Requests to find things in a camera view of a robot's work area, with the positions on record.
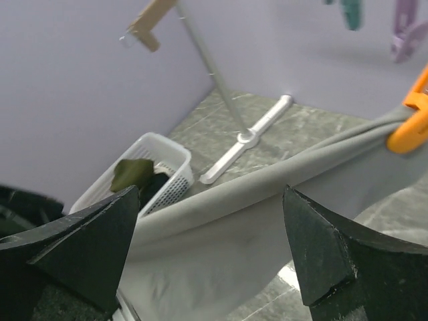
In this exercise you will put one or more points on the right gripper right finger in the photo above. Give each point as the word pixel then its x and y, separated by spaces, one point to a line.
pixel 347 271

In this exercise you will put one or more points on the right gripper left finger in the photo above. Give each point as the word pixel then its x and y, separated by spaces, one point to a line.
pixel 70 268

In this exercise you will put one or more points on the olive green underwear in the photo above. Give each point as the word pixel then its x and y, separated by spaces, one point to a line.
pixel 128 172

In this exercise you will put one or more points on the grey underwear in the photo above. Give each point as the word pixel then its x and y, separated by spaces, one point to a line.
pixel 203 257

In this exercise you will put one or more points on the wooden clip hanger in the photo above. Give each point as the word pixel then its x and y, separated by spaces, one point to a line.
pixel 141 28

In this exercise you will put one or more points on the black underwear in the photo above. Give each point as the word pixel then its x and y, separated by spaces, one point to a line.
pixel 148 186

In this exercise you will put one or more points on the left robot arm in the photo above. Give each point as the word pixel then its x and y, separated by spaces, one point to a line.
pixel 23 210

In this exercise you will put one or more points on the white plastic laundry basket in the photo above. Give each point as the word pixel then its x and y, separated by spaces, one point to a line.
pixel 169 157

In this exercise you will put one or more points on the orange clothes peg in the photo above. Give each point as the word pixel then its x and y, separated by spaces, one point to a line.
pixel 413 132

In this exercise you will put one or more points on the white clothes drying rack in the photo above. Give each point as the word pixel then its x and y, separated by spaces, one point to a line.
pixel 248 137

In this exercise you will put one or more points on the purple clothes peg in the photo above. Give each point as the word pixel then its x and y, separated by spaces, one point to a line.
pixel 408 33

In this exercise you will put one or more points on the teal clothes peg right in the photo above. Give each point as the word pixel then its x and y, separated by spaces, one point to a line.
pixel 352 13

